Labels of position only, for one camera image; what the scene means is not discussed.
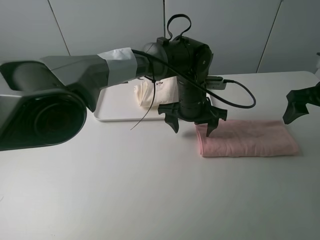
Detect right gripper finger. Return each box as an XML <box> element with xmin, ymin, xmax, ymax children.
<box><xmin>282</xmin><ymin>99</ymin><xmax>309</xmax><ymax>125</ymax></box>

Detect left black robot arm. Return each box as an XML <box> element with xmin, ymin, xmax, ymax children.
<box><xmin>0</xmin><ymin>36</ymin><xmax>227</xmax><ymax>151</ymax></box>

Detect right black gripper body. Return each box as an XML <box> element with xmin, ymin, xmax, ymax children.
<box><xmin>286</xmin><ymin>82</ymin><xmax>320</xmax><ymax>107</ymax></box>

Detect cream white towel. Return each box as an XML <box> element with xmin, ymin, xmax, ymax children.
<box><xmin>134</xmin><ymin>76</ymin><xmax>179</xmax><ymax>108</ymax></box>

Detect white rectangular plastic tray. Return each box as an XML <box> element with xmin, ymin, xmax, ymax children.
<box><xmin>94</xmin><ymin>77</ymin><xmax>165</xmax><ymax>122</ymax></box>

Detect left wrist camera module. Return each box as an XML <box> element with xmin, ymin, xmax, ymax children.
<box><xmin>205</xmin><ymin>76</ymin><xmax>227</xmax><ymax>90</ymax></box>

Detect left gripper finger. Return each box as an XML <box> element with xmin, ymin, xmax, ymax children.
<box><xmin>164</xmin><ymin>115</ymin><xmax>179</xmax><ymax>133</ymax></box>
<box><xmin>206</xmin><ymin>118</ymin><xmax>219</xmax><ymax>137</ymax></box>

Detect pink towel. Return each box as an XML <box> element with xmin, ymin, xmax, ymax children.
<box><xmin>195</xmin><ymin>120</ymin><xmax>300</xmax><ymax>158</ymax></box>

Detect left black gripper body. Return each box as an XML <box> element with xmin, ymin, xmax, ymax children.
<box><xmin>157</xmin><ymin>79</ymin><xmax>228</xmax><ymax>124</ymax></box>

